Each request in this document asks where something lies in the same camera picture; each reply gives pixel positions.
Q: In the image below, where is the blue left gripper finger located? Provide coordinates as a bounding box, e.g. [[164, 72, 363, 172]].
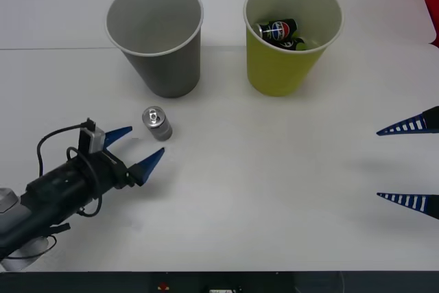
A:
[[128, 147, 166, 187], [102, 126, 134, 150]]

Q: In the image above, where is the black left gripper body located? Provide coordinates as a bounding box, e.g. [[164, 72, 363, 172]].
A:
[[75, 148, 135, 191]]

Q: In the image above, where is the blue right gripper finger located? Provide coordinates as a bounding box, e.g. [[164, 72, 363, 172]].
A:
[[375, 105, 439, 137], [376, 192, 439, 221]]

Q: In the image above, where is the silver drink can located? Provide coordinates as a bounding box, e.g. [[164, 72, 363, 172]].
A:
[[141, 106, 174, 142]]

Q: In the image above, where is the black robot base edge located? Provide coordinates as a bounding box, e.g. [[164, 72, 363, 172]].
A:
[[0, 270, 439, 293]]

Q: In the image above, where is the grey plastic bin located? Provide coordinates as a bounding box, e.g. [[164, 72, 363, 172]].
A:
[[104, 0, 204, 99]]

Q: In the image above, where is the black can with green print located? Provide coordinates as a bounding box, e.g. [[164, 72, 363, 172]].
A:
[[278, 36, 307, 51]]

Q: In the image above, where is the yellow-green plastic bin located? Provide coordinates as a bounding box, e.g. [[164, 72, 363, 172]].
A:
[[243, 0, 344, 97]]

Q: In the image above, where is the black can with round emblem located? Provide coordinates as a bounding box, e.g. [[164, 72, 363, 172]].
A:
[[254, 18, 298, 42]]

